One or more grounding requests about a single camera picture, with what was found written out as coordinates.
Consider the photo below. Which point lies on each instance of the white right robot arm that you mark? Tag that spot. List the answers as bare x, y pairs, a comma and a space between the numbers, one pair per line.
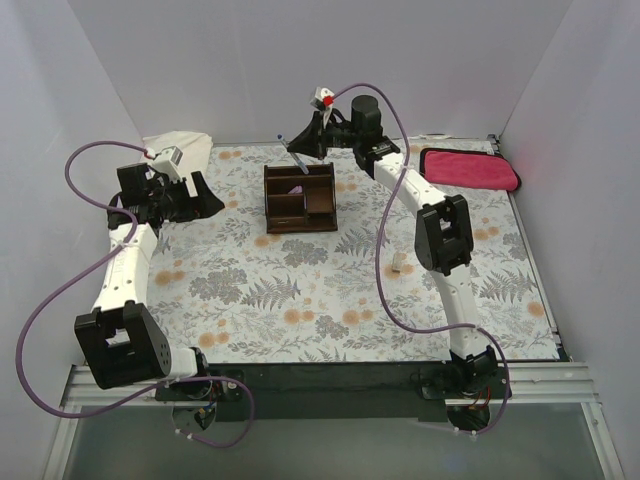
443, 240

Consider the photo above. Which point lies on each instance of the white folded cloth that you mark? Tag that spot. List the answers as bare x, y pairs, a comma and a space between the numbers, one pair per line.
196, 148

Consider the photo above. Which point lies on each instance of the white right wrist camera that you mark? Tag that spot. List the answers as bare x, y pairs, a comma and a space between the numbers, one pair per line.
322, 100

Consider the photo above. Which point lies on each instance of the white grey eraser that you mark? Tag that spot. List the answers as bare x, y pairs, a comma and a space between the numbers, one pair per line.
397, 262

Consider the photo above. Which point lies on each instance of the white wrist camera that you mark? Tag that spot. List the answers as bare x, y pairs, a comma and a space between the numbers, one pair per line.
166, 162
322, 100

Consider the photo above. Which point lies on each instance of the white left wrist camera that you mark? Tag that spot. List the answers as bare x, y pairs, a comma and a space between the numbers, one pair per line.
166, 162

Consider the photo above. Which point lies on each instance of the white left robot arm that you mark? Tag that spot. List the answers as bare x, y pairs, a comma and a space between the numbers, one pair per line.
120, 339

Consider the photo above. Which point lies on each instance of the blue correction pen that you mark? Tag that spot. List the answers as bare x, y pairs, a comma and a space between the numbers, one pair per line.
298, 161

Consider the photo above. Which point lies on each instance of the red microfiber cloth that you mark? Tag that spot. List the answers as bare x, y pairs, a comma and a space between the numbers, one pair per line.
468, 169

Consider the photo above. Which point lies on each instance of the brown wooden desk organizer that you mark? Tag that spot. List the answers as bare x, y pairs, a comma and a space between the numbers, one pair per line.
312, 211

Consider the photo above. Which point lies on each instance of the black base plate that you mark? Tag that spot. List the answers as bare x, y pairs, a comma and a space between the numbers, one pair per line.
363, 390

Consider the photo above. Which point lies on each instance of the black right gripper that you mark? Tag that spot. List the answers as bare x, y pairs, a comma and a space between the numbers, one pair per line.
321, 138

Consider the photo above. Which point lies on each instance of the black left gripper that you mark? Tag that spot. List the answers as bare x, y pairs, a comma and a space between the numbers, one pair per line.
186, 201

